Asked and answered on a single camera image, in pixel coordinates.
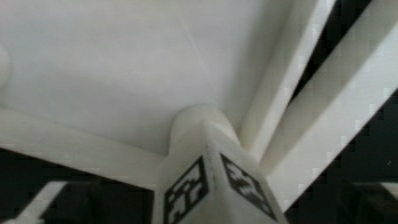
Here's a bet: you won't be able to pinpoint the white square tabletop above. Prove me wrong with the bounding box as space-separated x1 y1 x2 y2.
0 0 336 187

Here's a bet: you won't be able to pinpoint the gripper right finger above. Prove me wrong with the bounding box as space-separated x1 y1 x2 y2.
356 182 398 224

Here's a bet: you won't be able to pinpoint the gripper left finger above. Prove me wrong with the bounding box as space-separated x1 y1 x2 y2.
6 181 68 224

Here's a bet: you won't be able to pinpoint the white U-shaped obstacle fence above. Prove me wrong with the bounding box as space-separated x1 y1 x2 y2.
262 0 398 208

